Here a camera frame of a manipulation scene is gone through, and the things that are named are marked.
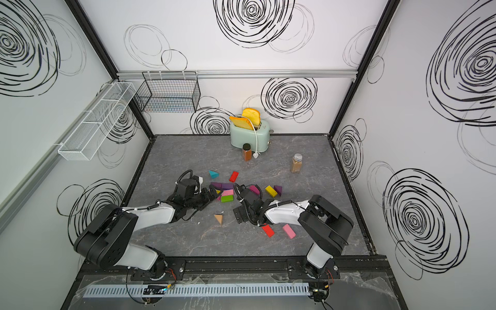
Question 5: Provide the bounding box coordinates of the violet purple block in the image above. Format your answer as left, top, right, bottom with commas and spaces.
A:
222, 183, 234, 190

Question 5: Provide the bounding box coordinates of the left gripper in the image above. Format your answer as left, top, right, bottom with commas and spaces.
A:
185, 184, 223, 211

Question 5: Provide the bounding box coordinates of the rear toast slice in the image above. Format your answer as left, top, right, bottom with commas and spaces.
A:
242, 108, 261, 127

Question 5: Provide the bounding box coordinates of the grey slotted cable duct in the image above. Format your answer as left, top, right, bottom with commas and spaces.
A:
83, 283, 311, 299

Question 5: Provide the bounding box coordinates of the front toast slice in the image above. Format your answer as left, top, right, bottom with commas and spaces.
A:
229, 116, 257, 130

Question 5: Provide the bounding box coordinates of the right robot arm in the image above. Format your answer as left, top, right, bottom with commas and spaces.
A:
234, 183, 354, 278

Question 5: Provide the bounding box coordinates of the magenta block right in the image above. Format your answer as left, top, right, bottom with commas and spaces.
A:
249, 185, 260, 195

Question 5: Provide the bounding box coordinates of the brown spice bottle black cap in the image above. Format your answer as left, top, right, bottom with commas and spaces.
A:
242, 143, 253, 161

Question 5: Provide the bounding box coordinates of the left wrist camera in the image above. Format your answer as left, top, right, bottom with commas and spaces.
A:
192, 176, 204, 191

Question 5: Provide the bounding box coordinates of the purple triangle block right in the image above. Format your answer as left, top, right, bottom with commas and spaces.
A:
273, 185, 282, 196

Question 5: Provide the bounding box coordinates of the light pink block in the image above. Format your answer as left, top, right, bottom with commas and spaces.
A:
222, 189, 234, 196
283, 224, 297, 239

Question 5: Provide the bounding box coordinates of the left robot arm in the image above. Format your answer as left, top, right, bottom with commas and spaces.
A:
73, 169, 223, 278

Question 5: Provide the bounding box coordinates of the teal triangle block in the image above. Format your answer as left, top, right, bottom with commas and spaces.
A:
209, 170, 219, 179

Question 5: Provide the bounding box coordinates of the green block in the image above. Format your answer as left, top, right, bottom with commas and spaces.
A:
221, 195, 234, 203

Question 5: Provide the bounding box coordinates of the tan wooden triangle block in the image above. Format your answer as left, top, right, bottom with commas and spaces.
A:
214, 214, 223, 226

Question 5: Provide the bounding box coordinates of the white wire shelf basket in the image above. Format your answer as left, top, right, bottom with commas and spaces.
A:
58, 82, 136, 161

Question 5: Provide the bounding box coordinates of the light pink block front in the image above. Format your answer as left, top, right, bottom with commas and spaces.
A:
283, 224, 297, 239

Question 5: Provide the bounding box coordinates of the white toaster power cable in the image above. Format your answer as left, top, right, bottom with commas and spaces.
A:
247, 118, 261, 160

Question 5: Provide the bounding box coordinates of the black mounting rail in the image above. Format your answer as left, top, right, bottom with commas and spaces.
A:
76, 255, 390, 283

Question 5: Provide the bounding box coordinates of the glass jar tan spice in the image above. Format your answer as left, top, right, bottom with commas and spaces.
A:
291, 153, 303, 173

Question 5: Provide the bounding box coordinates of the mint green toaster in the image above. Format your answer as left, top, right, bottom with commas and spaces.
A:
230, 121, 271, 153

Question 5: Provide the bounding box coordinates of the dark purple block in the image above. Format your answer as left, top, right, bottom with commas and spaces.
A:
211, 182, 223, 190

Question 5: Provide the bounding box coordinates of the red block front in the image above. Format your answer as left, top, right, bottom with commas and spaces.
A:
261, 225, 275, 238

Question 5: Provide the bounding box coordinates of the toast slice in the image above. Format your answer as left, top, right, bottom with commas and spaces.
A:
229, 116, 257, 130
242, 108, 261, 127

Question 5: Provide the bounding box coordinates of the red block near toaster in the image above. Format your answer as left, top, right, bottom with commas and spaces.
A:
229, 171, 239, 183

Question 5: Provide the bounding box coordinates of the black wire basket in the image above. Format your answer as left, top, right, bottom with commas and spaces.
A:
134, 71, 201, 113

